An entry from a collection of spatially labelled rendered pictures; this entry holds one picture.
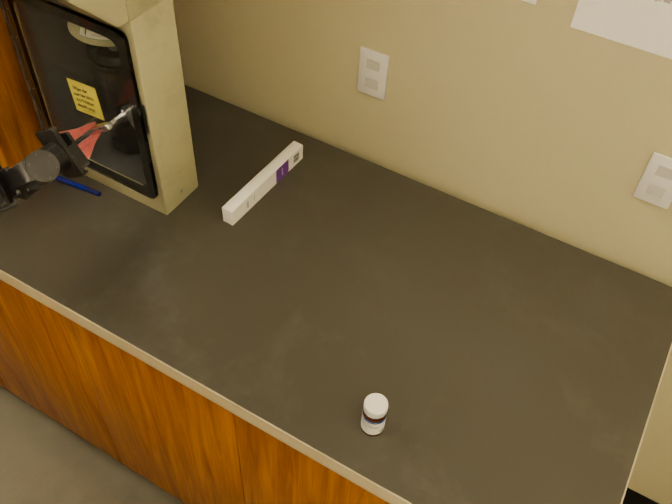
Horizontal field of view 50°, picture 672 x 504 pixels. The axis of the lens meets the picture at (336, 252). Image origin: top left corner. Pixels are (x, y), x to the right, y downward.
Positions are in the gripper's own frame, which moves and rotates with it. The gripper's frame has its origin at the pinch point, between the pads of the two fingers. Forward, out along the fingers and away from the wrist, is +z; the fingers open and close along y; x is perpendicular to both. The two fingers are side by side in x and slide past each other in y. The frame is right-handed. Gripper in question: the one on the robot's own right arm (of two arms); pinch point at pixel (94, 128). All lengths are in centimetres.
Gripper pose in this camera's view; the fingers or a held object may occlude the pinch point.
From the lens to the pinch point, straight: 147.8
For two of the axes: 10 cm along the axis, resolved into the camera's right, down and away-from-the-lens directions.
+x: -7.4, 0.0, 6.7
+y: -4.2, -7.8, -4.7
